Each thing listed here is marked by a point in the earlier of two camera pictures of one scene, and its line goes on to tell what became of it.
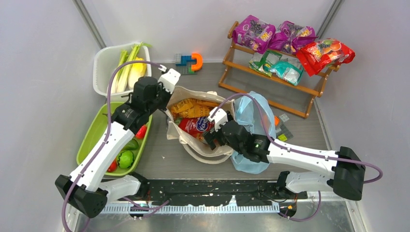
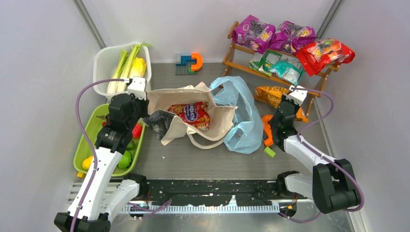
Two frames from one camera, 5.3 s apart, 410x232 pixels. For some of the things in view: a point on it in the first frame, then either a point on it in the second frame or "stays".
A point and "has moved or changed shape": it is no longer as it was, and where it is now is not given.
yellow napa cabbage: (138, 70) stays
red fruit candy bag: (325, 52) stays
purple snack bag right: (290, 36) stays
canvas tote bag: (192, 149) has moved or changed shape
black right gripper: (209, 137) -> (297, 108)
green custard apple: (125, 159) stays
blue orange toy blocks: (187, 65) stays
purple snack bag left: (254, 33) stays
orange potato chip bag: (189, 108) -> (271, 95)
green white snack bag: (262, 62) stays
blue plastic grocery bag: (253, 108) has moved or changed shape
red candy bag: (197, 127) -> (196, 114)
